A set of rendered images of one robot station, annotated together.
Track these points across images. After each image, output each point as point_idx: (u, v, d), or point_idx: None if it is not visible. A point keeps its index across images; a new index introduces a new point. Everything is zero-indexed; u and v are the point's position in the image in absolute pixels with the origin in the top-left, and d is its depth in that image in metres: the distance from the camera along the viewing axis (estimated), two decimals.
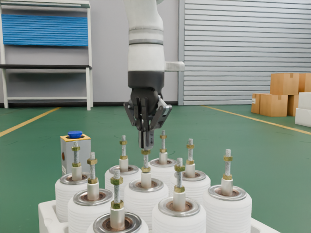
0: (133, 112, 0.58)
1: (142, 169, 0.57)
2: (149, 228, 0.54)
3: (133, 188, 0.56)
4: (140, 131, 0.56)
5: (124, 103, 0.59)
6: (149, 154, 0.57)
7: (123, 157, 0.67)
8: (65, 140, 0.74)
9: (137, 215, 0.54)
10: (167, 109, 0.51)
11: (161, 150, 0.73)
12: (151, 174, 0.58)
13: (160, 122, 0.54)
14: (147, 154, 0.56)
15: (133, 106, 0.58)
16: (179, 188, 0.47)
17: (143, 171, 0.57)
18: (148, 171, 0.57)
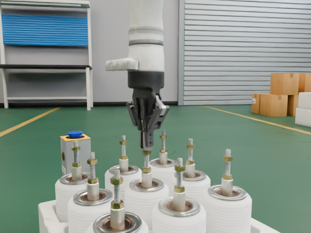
0: (158, 115, 0.53)
1: (144, 168, 0.58)
2: (150, 228, 0.54)
3: (134, 187, 0.56)
4: (152, 131, 0.57)
5: (168, 107, 0.52)
6: (145, 154, 0.56)
7: (123, 157, 0.67)
8: (65, 140, 0.74)
9: (138, 215, 0.54)
10: (131, 105, 0.61)
11: (161, 150, 0.73)
12: (152, 174, 0.58)
13: (133, 119, 0.59)
14: (143, 154, 0.56)
15: None
16: (179, 188, 0.47)
17: (143, 169, 0.58)
18: (144, 172, 0.57)
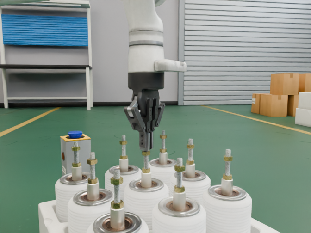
0: None
1: (150, 170, 0.58)
2: (149, 228, 0.54)
3: (134, 187, 0.56)
4: None
5: None
6: (144, 153, 0.58)
7: (123, 157, 0.67)
8: (65, 140, 0.74)
9: (137, 215, 0.54)
10: (128, 110, 0.51)
11: (161, 150, 0.73)
12: (151, 174, 0.58)
13: (139, 124, 0.53)
14: (145, 152, 0.58)
15: None
16: (179, 188, 0.47)
17: (150, 170, 0.58)
18: (145, 170, 0.58)
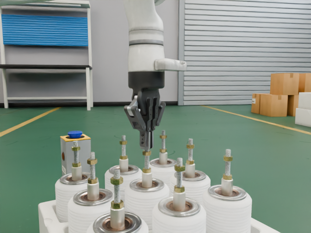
0: None
1: (147, 171, 0.57)
2: None
3: (131, 183, 0.58)
4: None
5: None
6: (149, 153, 0.58)
7: (123, 157, 0.67)
8: (65, 140, 0.74)
9: (125, 208, 0.57)
10: (128, 109, 0.51)
11: (161, 150, 0.73)
12: (150, 175, 0.57)
13: (140, 123, 0.53)
14: (151, 153, 0.58)
15: None
16: (179, 188, 0.47)
17: (149, 172, 0.57)
18: (150, 171, 0.58)
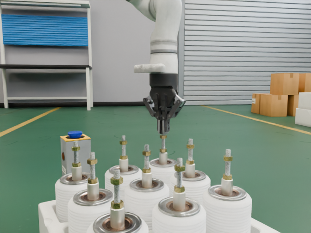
0: (176, 107, 0.70)
1: (147, 171, 0.57)
2: None
3: (131, 183, 0.58)
4: (167, 119, 0.73)
5: (184, 100, 0.69)
6: (149, 153, 0.58)
7: (123, 157, 0.67)
8: (65, 140, 0.74)
9: (125, 208, 0.57)
10: (146, 100, 0.76)
11: (161, 150, 0.73)
12: (150, 175, 0.57)
13: (151, 111, 0.74)
14: (151, 153, 0.58)
15: (176, 102, 0.70)
16: (179, 188, 0.47)
17: (149, 172, 0.57)
18: (150, 171, 0.58)
